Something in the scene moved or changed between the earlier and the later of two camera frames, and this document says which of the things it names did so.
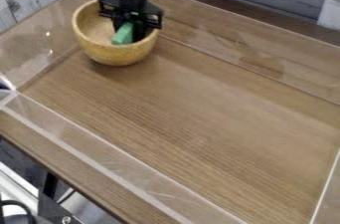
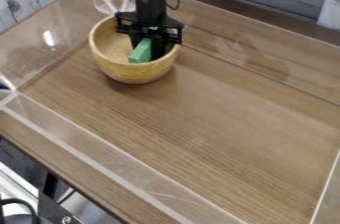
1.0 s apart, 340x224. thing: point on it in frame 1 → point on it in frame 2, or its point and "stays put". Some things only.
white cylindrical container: x=329 y=9 stays put
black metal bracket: x=52 y=213 stays put
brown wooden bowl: x=95 y=30 → x=111 y=46
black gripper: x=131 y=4 → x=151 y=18
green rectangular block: x=124 y=35 → x=141 y=53
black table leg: x=49 y=187 stays put
